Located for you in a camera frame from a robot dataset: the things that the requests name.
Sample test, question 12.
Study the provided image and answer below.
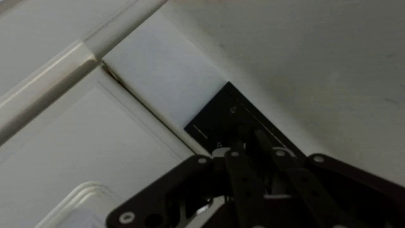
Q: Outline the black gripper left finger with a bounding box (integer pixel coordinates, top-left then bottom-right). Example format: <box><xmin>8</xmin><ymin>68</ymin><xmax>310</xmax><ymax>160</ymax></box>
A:
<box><xmin>105</xmin><ymin>147</ymin><xmax>271</xmax><ymax>228</ymax></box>

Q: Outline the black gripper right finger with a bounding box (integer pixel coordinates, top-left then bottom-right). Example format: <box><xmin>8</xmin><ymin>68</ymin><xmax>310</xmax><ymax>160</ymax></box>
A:
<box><xmin>252</xmin><ymin>128</ymin><xmax>405</xmax><ymax>228</ymax></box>

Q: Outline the white panelled cabinet door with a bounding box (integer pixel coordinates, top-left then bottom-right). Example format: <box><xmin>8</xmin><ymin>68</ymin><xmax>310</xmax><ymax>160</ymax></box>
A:
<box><xmin>0</xmin><ymin>0</ymin><xmax>200</xmax><ymax>228</ymax></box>

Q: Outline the black hood control panel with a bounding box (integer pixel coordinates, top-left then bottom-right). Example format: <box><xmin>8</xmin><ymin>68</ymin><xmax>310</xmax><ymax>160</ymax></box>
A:
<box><xmin>184</xmin><ymin>82</ymin><xmax>308</xmax><ymax>170</ymax></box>

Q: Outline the white range hood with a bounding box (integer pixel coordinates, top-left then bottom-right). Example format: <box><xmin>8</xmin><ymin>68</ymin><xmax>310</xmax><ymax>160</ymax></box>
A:
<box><xmin>101</xmin><ymin>0</ymin><xmax>405</xmax><ymax>188</ymax></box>

